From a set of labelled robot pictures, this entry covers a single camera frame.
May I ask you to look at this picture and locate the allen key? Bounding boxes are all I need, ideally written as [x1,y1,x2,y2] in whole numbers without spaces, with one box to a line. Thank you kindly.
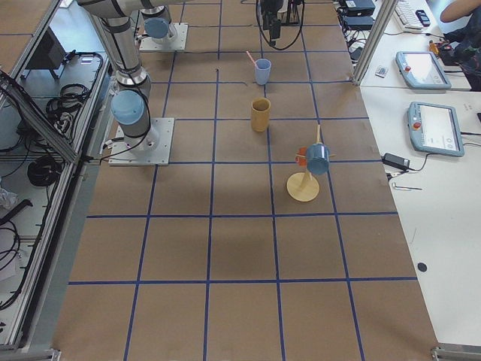
[392,182,422,191]

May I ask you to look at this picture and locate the black power brick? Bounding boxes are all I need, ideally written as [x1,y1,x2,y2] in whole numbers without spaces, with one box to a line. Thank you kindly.
[382,153,410,171]

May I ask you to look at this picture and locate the blue mug on tree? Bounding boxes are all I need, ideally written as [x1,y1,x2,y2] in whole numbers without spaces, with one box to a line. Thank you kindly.
[305,143,330,175]

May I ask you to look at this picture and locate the person at desk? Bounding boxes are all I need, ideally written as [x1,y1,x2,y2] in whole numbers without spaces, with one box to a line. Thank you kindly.
[440,0,480,92]

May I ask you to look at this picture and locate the teach pendant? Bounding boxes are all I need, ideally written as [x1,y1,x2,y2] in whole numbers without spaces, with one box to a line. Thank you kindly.
[395,51,452,90]
[407,102,464,157]

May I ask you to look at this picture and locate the light blue plastic cup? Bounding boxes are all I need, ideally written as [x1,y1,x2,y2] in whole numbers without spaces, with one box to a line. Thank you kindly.
[255,59,271,86]

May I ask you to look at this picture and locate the upper teach pendant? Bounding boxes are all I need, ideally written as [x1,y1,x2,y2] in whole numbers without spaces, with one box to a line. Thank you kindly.
[395,51,452,90]

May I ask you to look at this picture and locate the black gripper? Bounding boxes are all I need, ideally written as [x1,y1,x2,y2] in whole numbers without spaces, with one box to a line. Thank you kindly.
[261,0,284,42]

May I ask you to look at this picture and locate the wooden mug tree stand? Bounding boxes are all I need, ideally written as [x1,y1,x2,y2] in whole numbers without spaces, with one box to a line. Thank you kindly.
[286,124,324,202]

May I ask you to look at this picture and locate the white keyboard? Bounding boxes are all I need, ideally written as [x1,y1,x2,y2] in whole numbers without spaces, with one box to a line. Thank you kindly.
[393,1,424,33]

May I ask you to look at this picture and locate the bamboo cylinder holder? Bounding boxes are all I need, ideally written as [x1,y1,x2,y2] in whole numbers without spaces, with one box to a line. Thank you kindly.
[250,98,271,132]

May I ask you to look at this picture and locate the aluminium frame post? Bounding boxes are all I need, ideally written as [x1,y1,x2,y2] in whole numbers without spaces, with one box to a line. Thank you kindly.
[352,0,398,86]

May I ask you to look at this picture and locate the orange mug on tree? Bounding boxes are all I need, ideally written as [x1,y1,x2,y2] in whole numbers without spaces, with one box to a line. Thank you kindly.
[295,147,307,167]

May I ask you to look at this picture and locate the black monitor on floor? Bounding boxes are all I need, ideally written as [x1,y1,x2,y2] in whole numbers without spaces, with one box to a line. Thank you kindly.
[21,27,66,79]

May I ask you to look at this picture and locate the lower teach pendant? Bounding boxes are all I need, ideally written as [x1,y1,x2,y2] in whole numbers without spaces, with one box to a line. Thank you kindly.
[407,102,464,157]

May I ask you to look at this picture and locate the aluminium frame rail left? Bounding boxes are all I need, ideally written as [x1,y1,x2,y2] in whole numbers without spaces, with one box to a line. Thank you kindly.
[1,71,89,164]

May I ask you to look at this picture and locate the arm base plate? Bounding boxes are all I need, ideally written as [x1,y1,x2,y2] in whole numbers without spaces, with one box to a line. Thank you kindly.
[107,117,174,166]
[140,20,189,52]

